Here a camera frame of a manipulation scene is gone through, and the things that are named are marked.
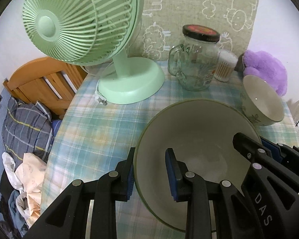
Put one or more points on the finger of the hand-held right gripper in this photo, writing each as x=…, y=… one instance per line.
x=249, y=147
x=276, y=151

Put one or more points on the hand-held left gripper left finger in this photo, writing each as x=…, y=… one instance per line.
x=129, y=179

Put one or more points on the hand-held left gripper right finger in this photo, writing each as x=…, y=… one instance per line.
x=170, y=174

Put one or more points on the green floral bowl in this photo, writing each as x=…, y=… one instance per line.
x=194, y=129
x=264, y=97

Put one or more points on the plaid tablecloth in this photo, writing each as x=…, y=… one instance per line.
x=89, y=134

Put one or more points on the purple plush toy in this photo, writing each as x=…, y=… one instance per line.
x=266, y=64

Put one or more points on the cotton swab container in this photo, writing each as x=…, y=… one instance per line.
x=225, y=64

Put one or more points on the glass mug jar black lid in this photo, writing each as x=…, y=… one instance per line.
x=194, y=64

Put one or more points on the pile of clothes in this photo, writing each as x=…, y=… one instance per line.
x=30, y=169

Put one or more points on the plaid pillow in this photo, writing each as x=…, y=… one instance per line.
x=25, y=129

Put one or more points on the green sheep print cloth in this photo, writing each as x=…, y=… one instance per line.
x=189, y=5

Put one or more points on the green desk fan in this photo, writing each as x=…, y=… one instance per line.
x=77, y=25

